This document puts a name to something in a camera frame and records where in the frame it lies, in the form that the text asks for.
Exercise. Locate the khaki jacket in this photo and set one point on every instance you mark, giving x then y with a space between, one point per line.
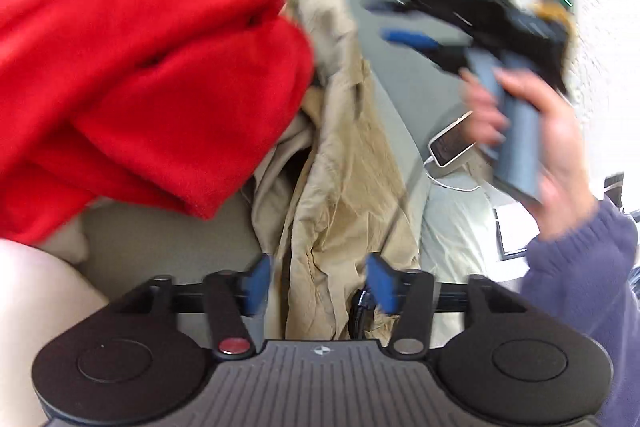
332 189

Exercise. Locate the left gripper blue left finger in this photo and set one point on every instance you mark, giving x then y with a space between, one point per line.
252 286

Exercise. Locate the red shirt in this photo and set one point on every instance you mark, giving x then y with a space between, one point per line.
163 103

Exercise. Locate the purple sweater forearm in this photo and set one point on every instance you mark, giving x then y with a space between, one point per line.
582 280

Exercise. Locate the grey right seat cushion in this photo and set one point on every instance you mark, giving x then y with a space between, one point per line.
459 234

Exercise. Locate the smartphone in white case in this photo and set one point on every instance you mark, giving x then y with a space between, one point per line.
451 143

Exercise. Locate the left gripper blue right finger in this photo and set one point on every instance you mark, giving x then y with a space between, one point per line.
387 285

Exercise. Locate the grey sofa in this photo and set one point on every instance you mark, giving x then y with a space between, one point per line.
118 244

